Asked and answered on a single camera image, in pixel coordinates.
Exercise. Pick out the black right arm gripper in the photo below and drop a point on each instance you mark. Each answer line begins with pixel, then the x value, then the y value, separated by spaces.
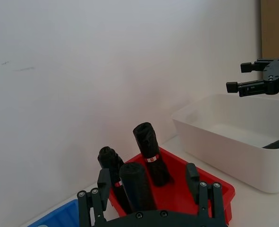
pixel 278 75

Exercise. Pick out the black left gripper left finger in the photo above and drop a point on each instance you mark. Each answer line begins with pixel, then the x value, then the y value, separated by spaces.
pixel 105 186

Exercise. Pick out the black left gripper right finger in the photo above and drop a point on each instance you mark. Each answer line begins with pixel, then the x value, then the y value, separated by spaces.
pixel 207 198

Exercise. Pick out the red plastic bin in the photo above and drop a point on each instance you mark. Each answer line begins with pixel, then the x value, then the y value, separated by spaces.
pixel 174 189

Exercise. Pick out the white plastic bin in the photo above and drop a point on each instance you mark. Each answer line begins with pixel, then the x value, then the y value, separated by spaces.
pixel 224 160

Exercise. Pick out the blue plastic bin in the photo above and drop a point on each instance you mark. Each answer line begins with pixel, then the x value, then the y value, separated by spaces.
pixel 59 215

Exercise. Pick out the brown board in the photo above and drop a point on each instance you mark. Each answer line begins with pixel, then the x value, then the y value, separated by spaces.
pixel 276 28

